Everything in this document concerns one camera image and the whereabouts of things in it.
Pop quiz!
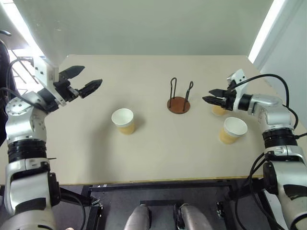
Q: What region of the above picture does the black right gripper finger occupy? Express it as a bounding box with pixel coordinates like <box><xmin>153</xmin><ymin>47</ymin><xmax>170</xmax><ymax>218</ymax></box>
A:
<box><xmin>201</xmin><ymin>95</ymin><xmax>225</xmax><ymax>106</ymax></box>
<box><xmin>208</xmin><ymin>88</ymin><xmax>227</xmax><ymax>98</ymax></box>

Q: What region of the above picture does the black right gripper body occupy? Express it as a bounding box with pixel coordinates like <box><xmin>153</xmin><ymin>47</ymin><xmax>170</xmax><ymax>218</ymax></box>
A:
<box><xmin>221</xmin><ymin>88</ymin><xmax>238</xmax><ymax>111</ymax></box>

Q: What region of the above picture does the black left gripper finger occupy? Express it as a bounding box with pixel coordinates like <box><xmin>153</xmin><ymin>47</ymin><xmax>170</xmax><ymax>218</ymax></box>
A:
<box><xmin>78</xmin><ymin>78</ymin><xmax>104</xmax><ymax>99</ymax></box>
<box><xmin>58</xmin><ymin>65</ymin><xmax>85</xmax><ymax>80</ymax></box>

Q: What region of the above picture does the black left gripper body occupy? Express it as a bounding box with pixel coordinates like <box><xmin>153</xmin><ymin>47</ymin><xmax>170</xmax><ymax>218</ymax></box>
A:
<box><xmin>53</xmin><ymin>79</ymin><xmax>82</xmax><ymax>103</ymax></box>

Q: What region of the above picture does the tan paper cup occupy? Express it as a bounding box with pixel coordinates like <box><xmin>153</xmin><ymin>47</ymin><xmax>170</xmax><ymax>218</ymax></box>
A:
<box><xmin>219</xmin><ymin>116</ymin><xmax>248</xmax><ymax>145</ymax></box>
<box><xmin>111</xmin><ymin>108</ymin><xmax>135</xmax><ymax>136</ymax></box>
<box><xmin>212</xmin><ymin>105</ymin><xmax>227</xmax><ymax>116</ymax></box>

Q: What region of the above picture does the black window railing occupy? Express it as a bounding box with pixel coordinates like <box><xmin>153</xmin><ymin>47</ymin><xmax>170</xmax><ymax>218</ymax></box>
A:
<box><xmin>11</xmin><ymin>49</ymin><xmax>46</xmax><ymax>95</ymax></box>

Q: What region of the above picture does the grey rounded shape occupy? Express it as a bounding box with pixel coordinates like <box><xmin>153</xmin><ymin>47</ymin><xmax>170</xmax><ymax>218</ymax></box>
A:
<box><xmin>125</xmin><ymin>205</ymin><xmax>152</xmax><ymax>230</ymax></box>
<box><xmin>179</xmin><ymin>203</ymin><xmax>213</xmax><ymax>230</ymax></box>

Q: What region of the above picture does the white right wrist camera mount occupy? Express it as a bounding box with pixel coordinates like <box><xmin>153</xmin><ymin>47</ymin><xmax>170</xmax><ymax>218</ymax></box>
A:
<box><xmin>226</xmin><ymin>69</ymin><xmax>249</xmax><ymax>112</ymax></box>

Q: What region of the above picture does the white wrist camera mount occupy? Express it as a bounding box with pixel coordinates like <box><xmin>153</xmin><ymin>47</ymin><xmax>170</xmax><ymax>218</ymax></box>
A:
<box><xmin>226</xmin><ymin>69</ymin><xmax>249</xmax><ymax>112</ymax></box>
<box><xmin>32</xmin><ymin>57</ymin><xmax>67</xmax><ymax>106</ymax></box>

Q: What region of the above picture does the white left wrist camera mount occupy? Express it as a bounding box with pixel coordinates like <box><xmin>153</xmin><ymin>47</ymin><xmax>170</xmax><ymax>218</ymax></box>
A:
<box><xmin>32</xmin><ymin>57</ymin><xmax>67</xmax><ymax>106</ymax></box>

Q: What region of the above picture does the brown cup holder stand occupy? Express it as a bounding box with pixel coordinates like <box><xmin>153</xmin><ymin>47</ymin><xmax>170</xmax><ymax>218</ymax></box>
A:
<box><xmin>166</xmin><ymin>77</ymin><xmax>194</xmax><ymax>115</ymax></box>

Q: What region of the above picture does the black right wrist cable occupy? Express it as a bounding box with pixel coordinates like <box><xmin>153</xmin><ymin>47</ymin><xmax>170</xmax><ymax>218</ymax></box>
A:
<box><xmin>230</xmin><ymin>74</ymin><xmax>307</xmax><ymax>139</ymax></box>

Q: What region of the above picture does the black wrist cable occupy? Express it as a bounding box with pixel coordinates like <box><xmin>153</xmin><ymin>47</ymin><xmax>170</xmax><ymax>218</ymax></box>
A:
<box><xmin>230</xmin><ymin>74</ymin><xmax>307</xmax><ymax>139</ymax></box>
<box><xmin>0</xmin><ymin>58</ymin><xmax>36</xmax><ymax>113</ymax></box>

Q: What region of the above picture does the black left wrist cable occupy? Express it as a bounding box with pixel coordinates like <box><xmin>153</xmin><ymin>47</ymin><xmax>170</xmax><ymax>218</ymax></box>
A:
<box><xmin>0</xmin><ymin>58</ymin><xmax>36</xmax><ymax>113</ymax></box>

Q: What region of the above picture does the black right shoulder cable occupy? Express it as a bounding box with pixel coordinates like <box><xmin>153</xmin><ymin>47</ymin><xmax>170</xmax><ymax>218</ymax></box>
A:
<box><xmin>234</xmin><ymin>153</ymin><xmax>288</xmax><ymax>230</ymax></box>

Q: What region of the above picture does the black shoulder cable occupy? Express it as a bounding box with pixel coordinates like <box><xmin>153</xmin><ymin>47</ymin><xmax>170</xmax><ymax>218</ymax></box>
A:
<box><xmin>59</xmin><ymin>187</ymin><xmax>86</xmax><ymax>230</ymax></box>
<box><xmin>234</xmin><ymin>153</ymin><xmax>288</xmax><ymax>230</ymax></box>

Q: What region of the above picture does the black table frame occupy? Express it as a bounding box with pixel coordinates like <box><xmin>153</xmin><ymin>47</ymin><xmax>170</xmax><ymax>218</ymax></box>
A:
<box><xmin>57</xmin><ymin>178</ymin><xmax>272</xmax><ymax>230</ymax></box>

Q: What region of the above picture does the black left shoulder cable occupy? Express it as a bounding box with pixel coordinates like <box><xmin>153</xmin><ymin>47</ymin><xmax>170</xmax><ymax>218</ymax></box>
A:
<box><xmin>59</xmin><ymin>187</ymin><xmax>86</xmax><ymax>230</ymax></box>

